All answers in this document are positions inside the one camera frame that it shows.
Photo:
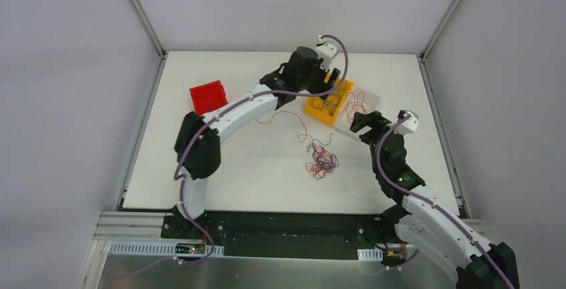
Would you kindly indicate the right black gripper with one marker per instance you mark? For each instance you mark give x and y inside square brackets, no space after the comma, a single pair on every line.
[374,124]

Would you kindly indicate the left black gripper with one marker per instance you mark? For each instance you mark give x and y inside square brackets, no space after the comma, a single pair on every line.
[327,81]

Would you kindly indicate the white plastic bin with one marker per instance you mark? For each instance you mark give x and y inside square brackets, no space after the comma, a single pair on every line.
[359,100]

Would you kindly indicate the orange plastic bin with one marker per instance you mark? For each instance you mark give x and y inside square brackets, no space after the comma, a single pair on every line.
[326,110]

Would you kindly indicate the red plastic bin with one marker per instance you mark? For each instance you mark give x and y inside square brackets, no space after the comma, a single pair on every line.
[208,97]

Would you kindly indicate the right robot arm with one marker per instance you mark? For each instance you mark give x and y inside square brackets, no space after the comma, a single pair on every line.
[419,218]

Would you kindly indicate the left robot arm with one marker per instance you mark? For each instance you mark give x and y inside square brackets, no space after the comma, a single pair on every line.
[307,73]

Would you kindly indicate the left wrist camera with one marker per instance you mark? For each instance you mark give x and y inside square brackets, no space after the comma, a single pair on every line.
[326,52]

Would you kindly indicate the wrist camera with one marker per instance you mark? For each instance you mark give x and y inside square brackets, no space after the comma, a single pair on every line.
[326,52]
[408,122]

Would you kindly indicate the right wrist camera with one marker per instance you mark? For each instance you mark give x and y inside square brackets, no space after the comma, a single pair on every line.
[408,122]

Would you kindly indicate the right white cable duct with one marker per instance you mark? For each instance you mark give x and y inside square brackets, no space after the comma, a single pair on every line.
[370,255]

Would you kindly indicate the white cable duct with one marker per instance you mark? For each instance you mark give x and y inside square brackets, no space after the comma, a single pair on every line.
[370,255]
[179,249]

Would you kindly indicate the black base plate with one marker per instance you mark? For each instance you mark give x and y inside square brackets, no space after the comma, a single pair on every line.
[290,235]

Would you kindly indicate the left white cable duct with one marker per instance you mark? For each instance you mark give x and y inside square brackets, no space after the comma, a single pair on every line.
[179,249]

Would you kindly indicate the aluminium frame rail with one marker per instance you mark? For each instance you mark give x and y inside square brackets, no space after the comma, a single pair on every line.
[129,226]

